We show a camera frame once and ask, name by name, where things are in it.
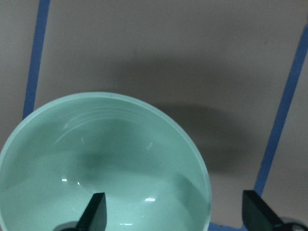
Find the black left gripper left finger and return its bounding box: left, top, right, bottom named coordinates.
left=75, top=192, right=107, bottom=231

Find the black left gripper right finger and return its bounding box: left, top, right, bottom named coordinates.
left=242, top=190, right=284, bottom=231

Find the green bowl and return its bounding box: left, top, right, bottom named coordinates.
left=0, top=92, right=211, bottom=231

